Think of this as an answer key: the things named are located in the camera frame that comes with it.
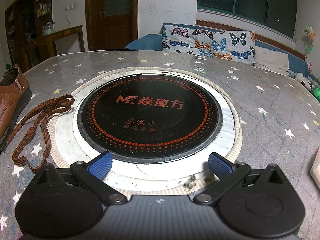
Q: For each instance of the wooden side table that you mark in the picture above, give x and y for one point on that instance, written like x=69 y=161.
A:
x=62 y=31

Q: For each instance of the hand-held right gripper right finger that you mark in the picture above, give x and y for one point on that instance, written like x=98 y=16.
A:
x=220 y=165

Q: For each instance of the brown shoelace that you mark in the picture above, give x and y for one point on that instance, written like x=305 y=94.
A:
x=56 y=104

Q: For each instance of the green-framed window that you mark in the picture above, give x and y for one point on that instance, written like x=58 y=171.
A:
x=250 y=2

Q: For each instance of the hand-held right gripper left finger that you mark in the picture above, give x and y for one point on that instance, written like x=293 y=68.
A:
x=100 y=165

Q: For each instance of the pink tissue pack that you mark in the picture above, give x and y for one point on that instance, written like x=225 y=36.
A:
x=316 y=167

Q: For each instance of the dark wooden shelf cabinet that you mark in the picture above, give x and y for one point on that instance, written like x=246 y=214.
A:
x=27 y=12

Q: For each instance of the black round induction cooktop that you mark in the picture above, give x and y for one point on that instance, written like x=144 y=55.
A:
x=150 y=130

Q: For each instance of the paper flower decoration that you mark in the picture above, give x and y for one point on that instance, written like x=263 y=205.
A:
x=310 y=32

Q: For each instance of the butterfly print quilt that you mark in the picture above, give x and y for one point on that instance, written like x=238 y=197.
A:
x=200 y=40

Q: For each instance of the glass jar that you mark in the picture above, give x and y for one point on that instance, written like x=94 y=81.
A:
x=48 y=28

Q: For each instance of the small white microwave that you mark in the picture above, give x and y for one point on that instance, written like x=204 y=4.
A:
x=31 y=37

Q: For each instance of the wooden wall rail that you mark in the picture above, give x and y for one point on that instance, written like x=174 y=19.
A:
x=225 y=26

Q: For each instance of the pink plush toy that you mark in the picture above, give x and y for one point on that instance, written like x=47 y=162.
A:
x=309 y=67

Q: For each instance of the brown leather shoe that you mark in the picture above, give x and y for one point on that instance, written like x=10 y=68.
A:
x=10 y=100

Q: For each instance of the brown door with glass pane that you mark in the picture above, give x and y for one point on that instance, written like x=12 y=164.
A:
x=117 y=30

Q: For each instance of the grey star-print table cover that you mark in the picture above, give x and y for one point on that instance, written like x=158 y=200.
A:
x=262 y=120

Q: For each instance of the blue sofa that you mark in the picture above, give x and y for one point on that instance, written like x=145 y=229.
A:
x=147 y=42

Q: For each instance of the black and white plush cow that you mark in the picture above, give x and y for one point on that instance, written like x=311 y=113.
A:
x=303 y=81

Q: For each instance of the beige pillow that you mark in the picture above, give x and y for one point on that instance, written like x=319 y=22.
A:
x=271 y=60

